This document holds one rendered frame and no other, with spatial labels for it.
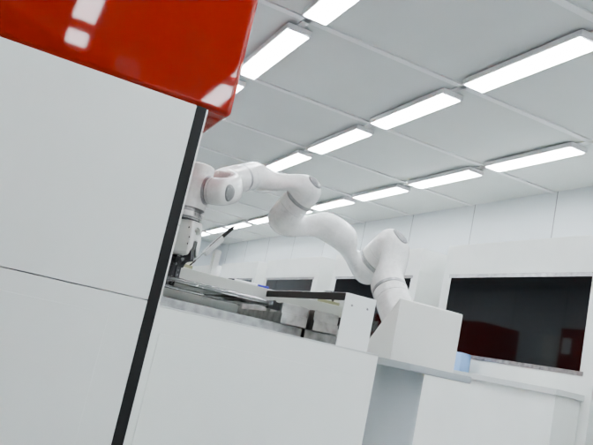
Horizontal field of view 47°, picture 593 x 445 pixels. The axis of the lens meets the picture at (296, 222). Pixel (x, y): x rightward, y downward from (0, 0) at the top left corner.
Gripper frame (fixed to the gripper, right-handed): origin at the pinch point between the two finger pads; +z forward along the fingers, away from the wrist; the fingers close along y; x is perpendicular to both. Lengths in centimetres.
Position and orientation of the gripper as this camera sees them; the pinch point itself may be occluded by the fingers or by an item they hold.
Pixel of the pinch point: (173, 273)
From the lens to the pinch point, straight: 191.6
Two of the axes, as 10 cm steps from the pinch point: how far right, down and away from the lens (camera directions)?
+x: -5.2, -2.7, -8.1
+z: -2.1, 9.6, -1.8
